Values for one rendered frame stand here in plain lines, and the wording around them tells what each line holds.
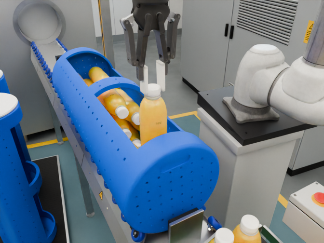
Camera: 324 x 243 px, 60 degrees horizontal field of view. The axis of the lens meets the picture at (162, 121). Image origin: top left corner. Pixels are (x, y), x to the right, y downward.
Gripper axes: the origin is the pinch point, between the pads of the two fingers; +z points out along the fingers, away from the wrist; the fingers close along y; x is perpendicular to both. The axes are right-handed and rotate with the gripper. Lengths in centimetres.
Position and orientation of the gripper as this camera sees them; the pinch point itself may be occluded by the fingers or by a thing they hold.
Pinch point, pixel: (152, 78)
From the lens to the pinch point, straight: 66.4
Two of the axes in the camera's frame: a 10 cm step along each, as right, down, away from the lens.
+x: 4.8, 4.5, -7.5
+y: -8.8, 2.5, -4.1
